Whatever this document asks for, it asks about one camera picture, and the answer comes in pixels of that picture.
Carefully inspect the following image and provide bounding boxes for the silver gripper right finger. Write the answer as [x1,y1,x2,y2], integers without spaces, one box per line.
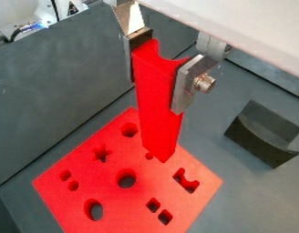
[169,32,231,115]

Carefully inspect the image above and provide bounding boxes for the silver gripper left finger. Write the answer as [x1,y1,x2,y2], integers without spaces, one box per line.
[114,1,153,82]

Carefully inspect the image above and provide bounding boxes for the red arch block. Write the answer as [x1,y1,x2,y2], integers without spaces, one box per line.
[132,39,185,162]

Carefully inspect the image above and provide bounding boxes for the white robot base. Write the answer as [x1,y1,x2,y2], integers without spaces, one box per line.
[0,0,88,42]

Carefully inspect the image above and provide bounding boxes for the grey side panel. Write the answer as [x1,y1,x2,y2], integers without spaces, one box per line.
[0,3,130,185]

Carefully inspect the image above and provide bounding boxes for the black curved holder block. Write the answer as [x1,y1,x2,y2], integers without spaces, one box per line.
[224,100,299,168]

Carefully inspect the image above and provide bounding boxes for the red shape sorter board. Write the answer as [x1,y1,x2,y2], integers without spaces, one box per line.
[33,108,223,233]

